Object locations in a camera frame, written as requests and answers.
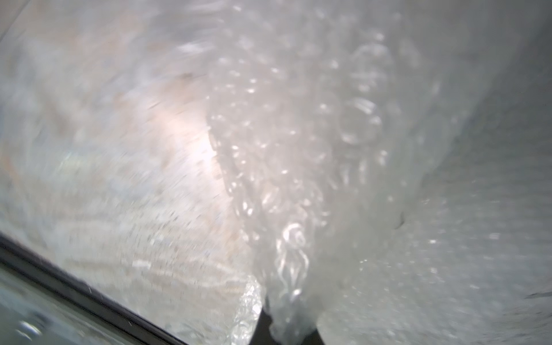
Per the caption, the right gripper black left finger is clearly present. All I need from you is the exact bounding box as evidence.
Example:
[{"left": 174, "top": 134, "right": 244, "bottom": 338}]
[{"left": 249, "top": 309, "right": 273, "bottom": 345}]

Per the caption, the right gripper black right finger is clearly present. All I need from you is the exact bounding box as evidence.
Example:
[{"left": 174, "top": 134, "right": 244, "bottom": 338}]
[{"left": 301, "top": 329, "right": 325, "bottom": 345}]

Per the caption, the clear bubble wrap sheet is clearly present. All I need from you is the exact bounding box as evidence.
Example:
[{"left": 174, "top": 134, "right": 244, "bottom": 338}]
[{"left": 1, "top": 1, "right": 551, "bottom": 344}]

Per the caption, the black table edge frame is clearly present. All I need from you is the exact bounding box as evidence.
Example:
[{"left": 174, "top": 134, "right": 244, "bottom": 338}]
[{"left": 1, "top": 235, "right": 184, "bottom": 344}]

